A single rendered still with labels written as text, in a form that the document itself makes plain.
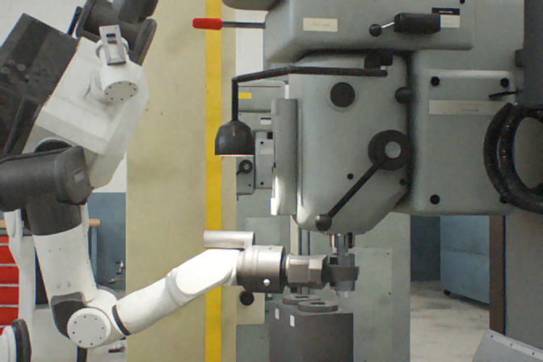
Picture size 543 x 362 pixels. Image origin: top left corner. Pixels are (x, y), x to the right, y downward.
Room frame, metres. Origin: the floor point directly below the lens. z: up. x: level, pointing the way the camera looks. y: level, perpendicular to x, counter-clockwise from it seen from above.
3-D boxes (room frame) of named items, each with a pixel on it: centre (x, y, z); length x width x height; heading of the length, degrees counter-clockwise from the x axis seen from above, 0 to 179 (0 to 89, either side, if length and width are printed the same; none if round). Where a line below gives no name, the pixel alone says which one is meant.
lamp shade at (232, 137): (1.46, 0.07, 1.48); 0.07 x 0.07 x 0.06
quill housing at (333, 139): (1.53, -0.13, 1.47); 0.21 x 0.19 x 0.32; 12
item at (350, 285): (1.53, -0.13, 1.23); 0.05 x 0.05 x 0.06
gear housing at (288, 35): (1.54, -0.17, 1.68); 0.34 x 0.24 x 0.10; 102
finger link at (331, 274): (1.50, -0.12, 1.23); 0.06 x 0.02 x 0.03; 80
